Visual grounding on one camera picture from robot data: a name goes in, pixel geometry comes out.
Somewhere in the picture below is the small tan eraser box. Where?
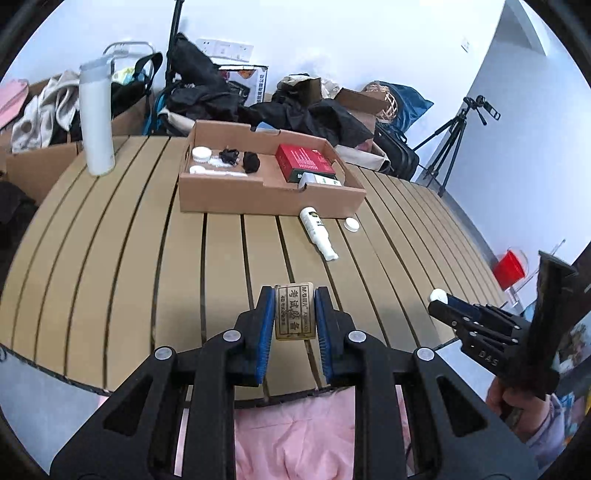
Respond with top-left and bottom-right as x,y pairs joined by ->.
274,282 -> 317,341

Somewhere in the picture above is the white spray bottle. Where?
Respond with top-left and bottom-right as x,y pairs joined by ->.
300,207 -> 339,262

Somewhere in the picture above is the white round lid jar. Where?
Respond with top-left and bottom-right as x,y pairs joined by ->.
344,217 -> 361,233

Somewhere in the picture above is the black hair tie bundle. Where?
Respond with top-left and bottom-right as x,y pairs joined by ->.
218,147 -> 263,175

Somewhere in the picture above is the red book box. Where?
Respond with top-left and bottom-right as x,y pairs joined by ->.
276,144 -> 337,183

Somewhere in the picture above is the pink strawberry tissue pack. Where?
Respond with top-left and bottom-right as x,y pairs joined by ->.
298,172 -> 342,190

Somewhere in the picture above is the right hand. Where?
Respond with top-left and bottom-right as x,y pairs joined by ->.
486,378 -> 551,442

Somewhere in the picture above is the red bucket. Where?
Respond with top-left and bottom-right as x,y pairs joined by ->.
493,247 -> 529,291

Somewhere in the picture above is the pink trousers lap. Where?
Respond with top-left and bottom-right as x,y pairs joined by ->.
235,387 -> 356,479

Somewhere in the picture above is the shallow cardboard tray box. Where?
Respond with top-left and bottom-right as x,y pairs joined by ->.
178,120 -> 366,218

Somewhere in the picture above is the black backpack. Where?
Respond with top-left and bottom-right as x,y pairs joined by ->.
374,123 -> 420,181

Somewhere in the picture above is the open brown cardboard box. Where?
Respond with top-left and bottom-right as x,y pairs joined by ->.
280,74 -> 392,139

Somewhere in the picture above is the blue cloth with woven basket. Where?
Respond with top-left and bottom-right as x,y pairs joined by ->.
363,81 -> 434,135

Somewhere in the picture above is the pile of black clothes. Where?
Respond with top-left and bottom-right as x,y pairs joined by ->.
165,33 -> 374,148

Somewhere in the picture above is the white printed appliance box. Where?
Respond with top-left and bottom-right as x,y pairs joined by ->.
218,64 -> 269,107

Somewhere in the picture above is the large cardboard box left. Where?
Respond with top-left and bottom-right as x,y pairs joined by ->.
1,94 -> 153,204

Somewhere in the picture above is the cream white garment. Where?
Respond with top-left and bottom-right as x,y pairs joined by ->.
11,70 -> 80,154

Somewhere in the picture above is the white thermos bottle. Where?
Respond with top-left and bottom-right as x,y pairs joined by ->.
79,56 -> 115,177

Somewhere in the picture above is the pink bag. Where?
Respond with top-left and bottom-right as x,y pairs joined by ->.
0,79 -> 29,129

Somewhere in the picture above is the black camera tripod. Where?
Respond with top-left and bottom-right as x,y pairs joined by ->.
413,95 -> 501,198

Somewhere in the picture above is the wall power socket strip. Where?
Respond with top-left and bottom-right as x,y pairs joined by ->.
197,38 -> 253,63

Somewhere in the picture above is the black luggage trolley handle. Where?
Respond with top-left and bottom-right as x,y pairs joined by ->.
165,0 -> 184,87

